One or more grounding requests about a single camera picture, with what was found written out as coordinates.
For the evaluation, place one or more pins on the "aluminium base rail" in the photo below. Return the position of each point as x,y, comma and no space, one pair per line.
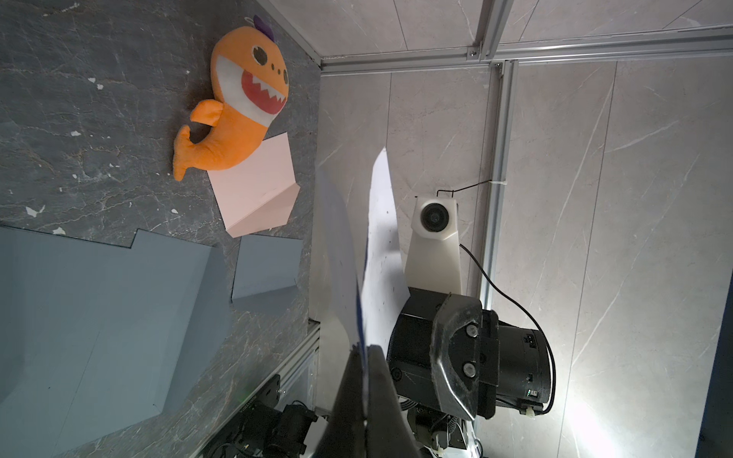
274,420

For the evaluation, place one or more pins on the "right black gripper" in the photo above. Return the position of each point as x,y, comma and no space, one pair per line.
450,354

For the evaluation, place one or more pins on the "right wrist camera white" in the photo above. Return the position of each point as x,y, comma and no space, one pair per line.
433,260

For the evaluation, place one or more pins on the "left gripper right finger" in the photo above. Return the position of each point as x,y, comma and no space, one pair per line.
387,434

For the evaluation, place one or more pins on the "pink envelope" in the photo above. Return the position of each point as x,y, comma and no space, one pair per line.
258,194

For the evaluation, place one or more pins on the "grey envelope gold rose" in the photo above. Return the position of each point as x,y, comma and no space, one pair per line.
97,337

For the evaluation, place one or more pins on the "grey envelope front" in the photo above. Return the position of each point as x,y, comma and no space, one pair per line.
266,274

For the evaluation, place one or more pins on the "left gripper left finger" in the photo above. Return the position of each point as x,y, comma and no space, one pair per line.
345,434

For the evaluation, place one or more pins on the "orange shark plush toy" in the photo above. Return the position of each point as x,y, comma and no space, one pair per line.
250,84

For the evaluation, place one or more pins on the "black wire hook rack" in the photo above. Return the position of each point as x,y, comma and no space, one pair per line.
452,192

